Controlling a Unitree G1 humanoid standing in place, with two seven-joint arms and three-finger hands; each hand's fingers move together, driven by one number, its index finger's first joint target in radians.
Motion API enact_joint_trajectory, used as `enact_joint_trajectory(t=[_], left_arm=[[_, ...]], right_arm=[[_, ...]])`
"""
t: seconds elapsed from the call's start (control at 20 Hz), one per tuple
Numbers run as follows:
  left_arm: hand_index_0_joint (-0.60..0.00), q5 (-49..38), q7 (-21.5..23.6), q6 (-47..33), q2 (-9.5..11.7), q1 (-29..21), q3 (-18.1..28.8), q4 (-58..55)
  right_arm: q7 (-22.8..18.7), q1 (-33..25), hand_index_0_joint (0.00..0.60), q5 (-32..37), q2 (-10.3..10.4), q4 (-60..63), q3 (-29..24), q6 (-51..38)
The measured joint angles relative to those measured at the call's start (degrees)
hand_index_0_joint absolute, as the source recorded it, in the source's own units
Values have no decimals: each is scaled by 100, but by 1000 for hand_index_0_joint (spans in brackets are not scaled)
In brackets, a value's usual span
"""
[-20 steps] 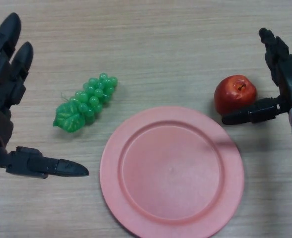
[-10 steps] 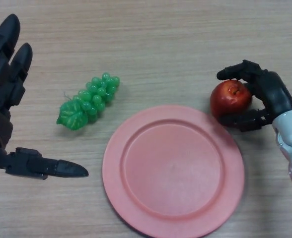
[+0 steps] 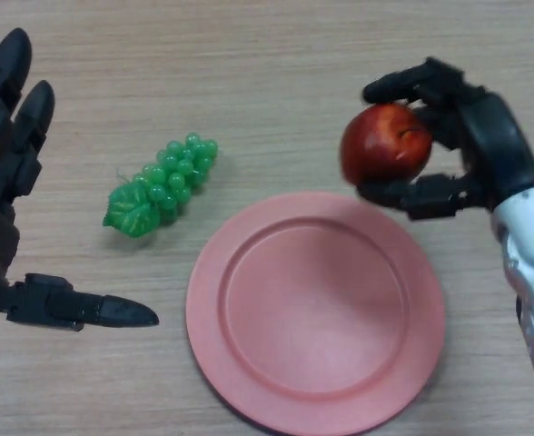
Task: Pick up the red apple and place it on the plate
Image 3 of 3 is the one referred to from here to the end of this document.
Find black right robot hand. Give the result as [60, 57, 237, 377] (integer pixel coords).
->
[356, 56, 534, 223]

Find red apple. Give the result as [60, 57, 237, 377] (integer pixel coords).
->
[339, 103, 433, 186]

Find green plastic grape bunch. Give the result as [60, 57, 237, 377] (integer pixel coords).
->
[102, 132, 219, 240]

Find pink round plate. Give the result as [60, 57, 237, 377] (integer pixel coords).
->
[185, 191, 446, 436]

